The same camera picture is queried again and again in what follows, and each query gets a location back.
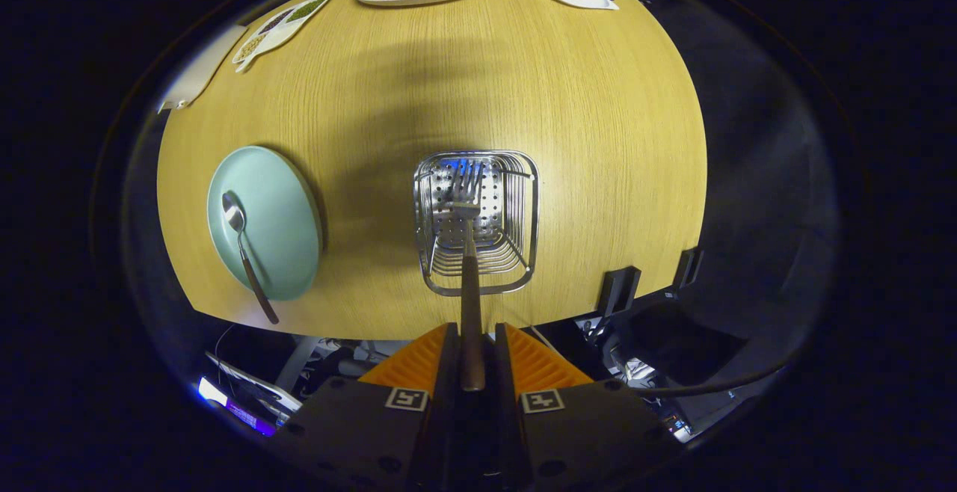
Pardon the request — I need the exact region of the white divided seed tray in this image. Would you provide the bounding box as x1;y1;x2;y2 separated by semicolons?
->
232;0;332;74

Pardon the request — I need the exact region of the black table clamp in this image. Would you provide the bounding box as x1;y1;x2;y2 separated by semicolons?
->
596;265;642;318
673;247;704;290

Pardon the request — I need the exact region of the metal fork with brown handle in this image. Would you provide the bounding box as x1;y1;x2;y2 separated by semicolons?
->
447;163;488;393

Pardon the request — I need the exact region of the device with blue light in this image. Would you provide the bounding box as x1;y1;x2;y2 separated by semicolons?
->
197;351;303;437

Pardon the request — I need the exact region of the black office chair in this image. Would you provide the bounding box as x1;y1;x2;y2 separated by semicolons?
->
607;299;756;392

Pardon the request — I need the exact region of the perforated metal basket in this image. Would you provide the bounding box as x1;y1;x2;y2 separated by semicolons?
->
413;150;541;297

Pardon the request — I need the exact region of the metal spoon with brown handle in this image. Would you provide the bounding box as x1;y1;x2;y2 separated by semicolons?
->
221;191;280;325

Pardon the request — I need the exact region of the pale green round plate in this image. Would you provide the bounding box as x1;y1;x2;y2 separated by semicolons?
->
207;146;324;302

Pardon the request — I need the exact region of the cream white toaster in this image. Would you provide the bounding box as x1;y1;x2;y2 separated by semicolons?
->
157;25;248;113

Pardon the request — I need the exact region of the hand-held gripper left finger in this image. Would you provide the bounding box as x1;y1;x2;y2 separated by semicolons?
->
273;322;461;492

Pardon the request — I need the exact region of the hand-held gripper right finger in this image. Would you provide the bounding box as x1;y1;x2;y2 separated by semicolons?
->
492;322;675;492

